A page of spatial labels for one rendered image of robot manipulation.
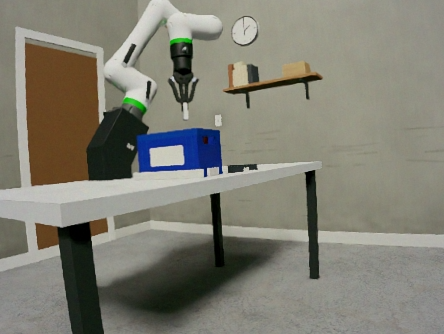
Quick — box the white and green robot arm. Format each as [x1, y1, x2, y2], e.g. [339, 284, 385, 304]
[103, 0, 223, 121]

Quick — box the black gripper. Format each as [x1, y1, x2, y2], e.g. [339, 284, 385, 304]
[168, 56, 199, 120]

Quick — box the blue crate with dividers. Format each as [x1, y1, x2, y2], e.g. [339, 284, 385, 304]
[138, 128, 223, 177]

